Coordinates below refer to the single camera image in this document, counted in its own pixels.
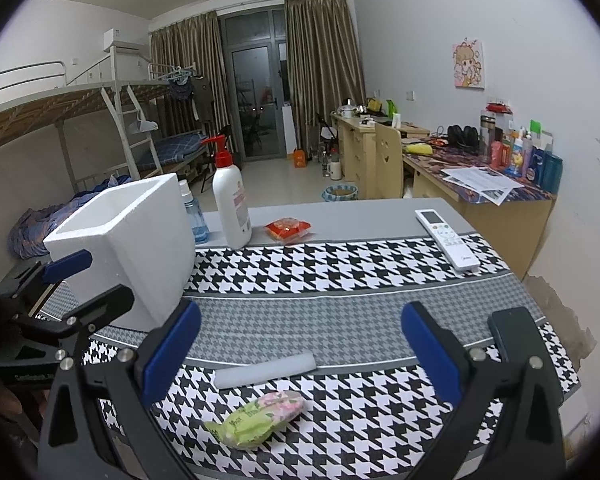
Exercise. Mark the red snack packet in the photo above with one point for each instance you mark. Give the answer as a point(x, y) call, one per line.
point(289, 230)

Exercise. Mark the row of toiletry bottles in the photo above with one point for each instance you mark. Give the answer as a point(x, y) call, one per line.
point(535, 165)

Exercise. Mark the blue mouthwash bottle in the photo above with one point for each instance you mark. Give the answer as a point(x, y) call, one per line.
point(197, 220)

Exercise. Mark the yellow cloth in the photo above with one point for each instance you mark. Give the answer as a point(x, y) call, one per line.
point(417, 149)

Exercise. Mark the white metal bed ladder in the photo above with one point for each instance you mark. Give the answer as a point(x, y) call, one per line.
point(132, 130)

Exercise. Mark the steel thermos flask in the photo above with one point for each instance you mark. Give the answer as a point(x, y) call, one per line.
point(486, 140)

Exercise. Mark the white foam box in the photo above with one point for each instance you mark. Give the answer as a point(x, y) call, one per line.
point(145, 240)

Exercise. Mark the brown curtain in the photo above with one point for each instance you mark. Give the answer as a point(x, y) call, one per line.
point(325, 60)
point(185, 45)

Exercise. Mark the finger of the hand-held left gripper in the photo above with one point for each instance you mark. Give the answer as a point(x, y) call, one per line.
point(67, 265)
point(105, 305)

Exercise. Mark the trash bin with blue bag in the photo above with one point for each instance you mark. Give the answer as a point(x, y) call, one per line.
point(340, 192)

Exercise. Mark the blue plaid quilt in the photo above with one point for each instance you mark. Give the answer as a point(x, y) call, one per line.
point(35, 220)

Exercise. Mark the white remote control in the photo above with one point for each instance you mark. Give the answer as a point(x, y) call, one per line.
point(447, 240)

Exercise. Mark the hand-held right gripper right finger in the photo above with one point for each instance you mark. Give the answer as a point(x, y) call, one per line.
point(430, 355)

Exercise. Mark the cartoon wall poster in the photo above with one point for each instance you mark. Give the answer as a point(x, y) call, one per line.
point(469, 64)

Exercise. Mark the glass balcony door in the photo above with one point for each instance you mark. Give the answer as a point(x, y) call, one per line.
point(252, 85)

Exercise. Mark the wooden desk with printed cover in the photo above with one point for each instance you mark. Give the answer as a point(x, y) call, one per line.
point(505, 230)

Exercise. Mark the houndstooth table mat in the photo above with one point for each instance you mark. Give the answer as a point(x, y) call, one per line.
point(330, 270)

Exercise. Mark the white cooking pot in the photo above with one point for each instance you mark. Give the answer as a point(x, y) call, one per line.
point(347, 110)

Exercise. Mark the white leaning panel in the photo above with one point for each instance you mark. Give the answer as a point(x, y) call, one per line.
point(289, 132)

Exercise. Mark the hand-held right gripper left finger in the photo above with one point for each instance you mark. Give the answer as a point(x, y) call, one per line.
point(172, 350)

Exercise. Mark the white thermos jug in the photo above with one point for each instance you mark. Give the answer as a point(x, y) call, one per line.
point(336, 169)

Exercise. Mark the blue checked mattress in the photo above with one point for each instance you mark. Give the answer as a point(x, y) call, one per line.
point(177, 149)

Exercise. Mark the orange detergent bottle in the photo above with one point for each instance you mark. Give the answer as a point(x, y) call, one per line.
point(300, 158)

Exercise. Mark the black smartphone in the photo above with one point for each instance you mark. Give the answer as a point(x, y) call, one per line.
point(512, 325)

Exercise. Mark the green floral tissue packet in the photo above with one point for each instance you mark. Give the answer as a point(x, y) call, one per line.
point(250, 420)

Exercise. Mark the wooden chair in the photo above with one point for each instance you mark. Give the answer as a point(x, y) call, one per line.
point(387, 160)

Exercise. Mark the black headphones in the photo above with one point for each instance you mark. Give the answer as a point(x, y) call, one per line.
point(462, 137)

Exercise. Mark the dark hanging clothes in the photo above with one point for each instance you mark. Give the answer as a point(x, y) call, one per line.
point(202, 95)

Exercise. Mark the white lotion bottle red pump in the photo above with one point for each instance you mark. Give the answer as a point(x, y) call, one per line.
point(230, 205)

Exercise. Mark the plain wooden desk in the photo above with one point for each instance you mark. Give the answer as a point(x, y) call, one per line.
point(355, 160)

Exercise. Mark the printed paper sheets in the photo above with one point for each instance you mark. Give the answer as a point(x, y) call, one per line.
point(480, 182)

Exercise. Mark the metal bunk bed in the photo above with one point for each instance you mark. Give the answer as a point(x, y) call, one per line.
point(95, 67)
point(30, 105)

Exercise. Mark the white air conditioner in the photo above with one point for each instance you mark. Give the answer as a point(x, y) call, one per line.
point(117, 39)

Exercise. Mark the grey foam tube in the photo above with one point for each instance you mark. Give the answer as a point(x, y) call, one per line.
point(265, 371)

